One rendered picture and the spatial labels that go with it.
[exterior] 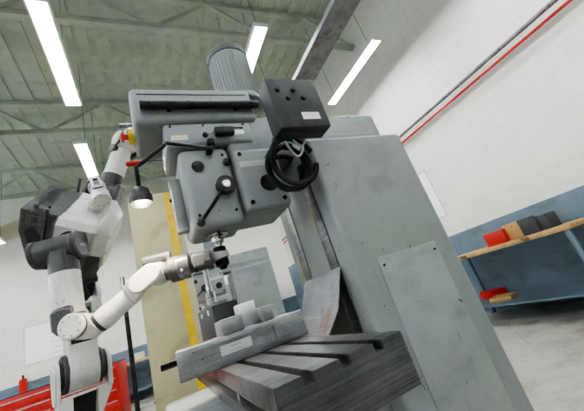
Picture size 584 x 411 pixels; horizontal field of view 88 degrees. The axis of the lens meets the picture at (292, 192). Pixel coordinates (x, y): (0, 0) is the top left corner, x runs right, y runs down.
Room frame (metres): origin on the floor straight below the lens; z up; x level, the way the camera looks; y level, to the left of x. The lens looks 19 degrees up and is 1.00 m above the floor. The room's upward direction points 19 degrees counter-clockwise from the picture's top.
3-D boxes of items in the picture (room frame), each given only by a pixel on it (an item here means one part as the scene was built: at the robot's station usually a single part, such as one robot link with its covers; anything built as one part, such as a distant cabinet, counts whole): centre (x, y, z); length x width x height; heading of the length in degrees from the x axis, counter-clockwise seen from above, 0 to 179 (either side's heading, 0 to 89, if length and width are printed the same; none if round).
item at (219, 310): (1.48, 0.51, 1.00); 0.22 x 0.12 x 0.20; 38
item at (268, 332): (0.95, 0.27, 0.96); 0.35 x 0.15 x 0.11; 116
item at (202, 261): (1.07, 0.41, 1.23); 0.13 x 0.12 x 0.10; 13
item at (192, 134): (1.11, 0.28, 1.68); 0.34 x 0.24 x 0.10; 118
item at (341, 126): (1.33, -0.12, 1.66); 0.80 x 0.23 x 0.20; 118
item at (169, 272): (1.05, 0.52, 1.24); 0.11 x 0.11 x 0.11; 13
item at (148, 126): (1.10, 0.31, 1.81); 0.47 x 0.26 x 0.16; 118
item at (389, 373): (1.05, 0.30, 0.86); 1.24 x 0.23 x 0.08; 28
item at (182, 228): (1.04, 0.42, 1.45); 0.04 x 0.04 x 0.21; 28
